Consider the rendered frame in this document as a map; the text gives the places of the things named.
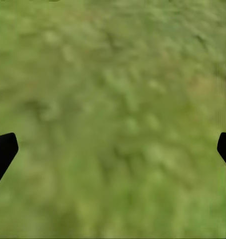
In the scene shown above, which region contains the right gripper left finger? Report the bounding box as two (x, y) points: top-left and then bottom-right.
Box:
(0, 132), (18, 180)

